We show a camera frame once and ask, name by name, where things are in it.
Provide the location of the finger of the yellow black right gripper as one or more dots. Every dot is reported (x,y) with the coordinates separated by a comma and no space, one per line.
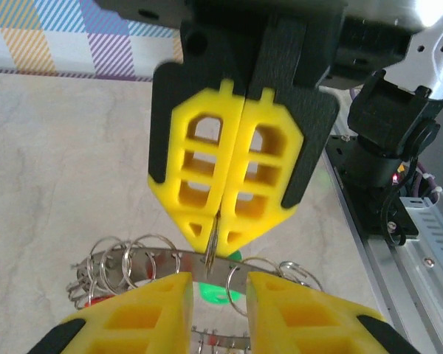
(177,110)
(291,110)

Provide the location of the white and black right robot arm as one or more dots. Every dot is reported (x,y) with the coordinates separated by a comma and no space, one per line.
(384,129)

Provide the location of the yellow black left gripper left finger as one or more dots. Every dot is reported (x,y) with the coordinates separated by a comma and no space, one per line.
(170,332)

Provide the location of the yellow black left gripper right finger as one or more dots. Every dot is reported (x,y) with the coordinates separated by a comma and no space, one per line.
(266,332)

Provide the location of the long black base mount plate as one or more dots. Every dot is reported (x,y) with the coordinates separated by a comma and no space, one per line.
(369,221)

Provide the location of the red key tag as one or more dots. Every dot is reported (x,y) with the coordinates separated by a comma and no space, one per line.
(96,300)

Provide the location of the green key tag with key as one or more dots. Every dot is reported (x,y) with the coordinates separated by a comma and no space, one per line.
(214,295)

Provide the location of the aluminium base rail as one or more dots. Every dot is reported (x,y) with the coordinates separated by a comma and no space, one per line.
(409,280)

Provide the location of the metal keyring hoop with keys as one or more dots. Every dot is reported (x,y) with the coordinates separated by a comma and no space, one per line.
(193,265)

